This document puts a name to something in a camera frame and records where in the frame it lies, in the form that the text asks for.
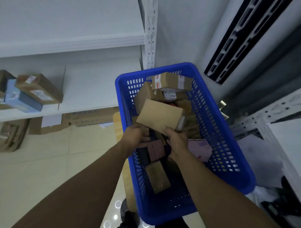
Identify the person's left hand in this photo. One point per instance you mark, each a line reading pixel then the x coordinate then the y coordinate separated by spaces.
pixel 135 137

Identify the person's right hand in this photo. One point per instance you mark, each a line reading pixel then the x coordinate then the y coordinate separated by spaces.
pixel 180 145

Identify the pile of parcels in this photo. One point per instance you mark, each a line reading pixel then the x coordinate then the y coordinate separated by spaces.
pixel 157 176

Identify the blue plastic crate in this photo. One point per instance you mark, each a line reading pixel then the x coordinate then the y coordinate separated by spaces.
pixel 235 169

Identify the white metal shelf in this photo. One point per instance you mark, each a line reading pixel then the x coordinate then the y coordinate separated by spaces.
pixel 284 141
pixel 94 82

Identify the bottom-shelf brown parcels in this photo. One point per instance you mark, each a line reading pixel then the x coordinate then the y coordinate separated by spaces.
pixel 47 87

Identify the light blue box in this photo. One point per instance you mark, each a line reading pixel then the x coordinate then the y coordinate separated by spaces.
pixel 21 103

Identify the green printed cardboard box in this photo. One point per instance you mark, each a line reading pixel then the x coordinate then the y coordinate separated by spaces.
pixel 3 101

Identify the brown parcel white label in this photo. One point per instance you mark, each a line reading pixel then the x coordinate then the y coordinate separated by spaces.
pixel 5 78

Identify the person's left forearm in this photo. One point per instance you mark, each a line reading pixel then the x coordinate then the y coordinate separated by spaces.
pixel 77 195

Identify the person's right forearm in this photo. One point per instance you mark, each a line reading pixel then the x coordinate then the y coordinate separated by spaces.
pixel 223 195

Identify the flattened brown cardboard sheet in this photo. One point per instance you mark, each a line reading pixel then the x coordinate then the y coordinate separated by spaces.
pixel 94 116

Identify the person's left shoe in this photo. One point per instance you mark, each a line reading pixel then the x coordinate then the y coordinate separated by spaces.
pixel 124 207

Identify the person's right leg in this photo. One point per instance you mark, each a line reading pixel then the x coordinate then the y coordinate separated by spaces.
pixel 174 223

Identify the person's leg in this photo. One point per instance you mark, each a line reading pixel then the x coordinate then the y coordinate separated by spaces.
pixel 131 220
pixel 174 223

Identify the person's left leg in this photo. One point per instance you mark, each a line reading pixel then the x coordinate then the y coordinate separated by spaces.
pixel 131 220

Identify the torn brown cardboard sheet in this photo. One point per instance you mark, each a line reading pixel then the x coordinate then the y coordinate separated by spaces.
pixel 34 128

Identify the small wooden table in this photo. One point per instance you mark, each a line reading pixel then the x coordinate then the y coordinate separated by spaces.
pixel 117 126

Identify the small white paper scrap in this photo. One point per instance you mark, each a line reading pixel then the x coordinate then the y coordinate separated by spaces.
pixel 105 125

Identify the shiny gold metal piece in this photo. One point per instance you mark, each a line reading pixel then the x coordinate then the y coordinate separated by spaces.
pixel 223 110

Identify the white standing air conditioner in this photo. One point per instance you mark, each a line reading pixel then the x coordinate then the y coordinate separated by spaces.
pixel 211 35

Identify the black bag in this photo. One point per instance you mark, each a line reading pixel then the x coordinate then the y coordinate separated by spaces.
pixel 284 199

